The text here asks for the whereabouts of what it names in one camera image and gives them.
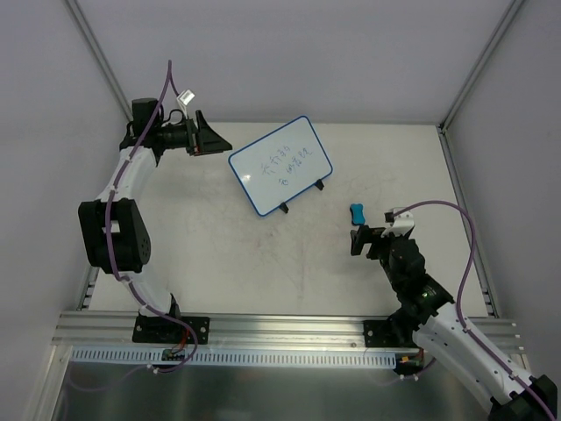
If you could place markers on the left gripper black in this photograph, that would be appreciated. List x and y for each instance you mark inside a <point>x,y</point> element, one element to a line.
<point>192,137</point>

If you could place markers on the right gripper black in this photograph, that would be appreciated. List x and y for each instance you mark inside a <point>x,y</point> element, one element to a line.
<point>365,239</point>

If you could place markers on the blue whiteboard eraser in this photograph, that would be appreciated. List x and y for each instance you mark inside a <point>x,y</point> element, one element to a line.
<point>357,214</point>

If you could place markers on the blue framed whiteboard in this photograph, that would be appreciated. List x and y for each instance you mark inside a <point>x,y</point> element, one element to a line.
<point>279,166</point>

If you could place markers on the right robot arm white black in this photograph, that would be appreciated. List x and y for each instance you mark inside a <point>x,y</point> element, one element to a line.
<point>428,319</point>

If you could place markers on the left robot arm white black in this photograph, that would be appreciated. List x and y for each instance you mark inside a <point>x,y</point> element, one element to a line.
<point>114,233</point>

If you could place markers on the whiteboard stand black white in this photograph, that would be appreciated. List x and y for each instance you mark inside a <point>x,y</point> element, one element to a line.
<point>318,184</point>

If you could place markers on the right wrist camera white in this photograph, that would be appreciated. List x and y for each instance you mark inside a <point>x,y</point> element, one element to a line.
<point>400,223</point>

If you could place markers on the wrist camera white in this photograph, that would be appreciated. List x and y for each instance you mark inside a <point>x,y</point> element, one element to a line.
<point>400,223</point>
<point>183,99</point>

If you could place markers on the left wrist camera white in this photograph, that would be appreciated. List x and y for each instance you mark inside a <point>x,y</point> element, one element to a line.
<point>183,99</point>

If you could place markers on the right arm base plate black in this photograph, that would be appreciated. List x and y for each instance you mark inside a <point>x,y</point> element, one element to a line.
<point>387,334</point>

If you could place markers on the left aluminium frame post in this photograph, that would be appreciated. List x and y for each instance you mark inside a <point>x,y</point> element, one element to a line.
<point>98,55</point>

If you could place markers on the aluminium frame post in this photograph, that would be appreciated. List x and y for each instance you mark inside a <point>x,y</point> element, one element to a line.
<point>98,55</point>
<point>498,34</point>

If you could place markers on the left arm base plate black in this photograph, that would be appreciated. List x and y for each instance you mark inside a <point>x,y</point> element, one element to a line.
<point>156,330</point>

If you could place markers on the aluminium mounting rail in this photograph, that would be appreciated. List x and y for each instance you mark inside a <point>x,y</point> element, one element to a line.
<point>95,327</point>

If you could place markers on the white slotted cable duct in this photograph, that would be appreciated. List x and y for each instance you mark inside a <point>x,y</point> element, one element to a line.
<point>235,357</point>

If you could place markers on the right aluminium frame post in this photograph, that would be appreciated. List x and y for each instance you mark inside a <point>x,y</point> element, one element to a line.
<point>498,34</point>

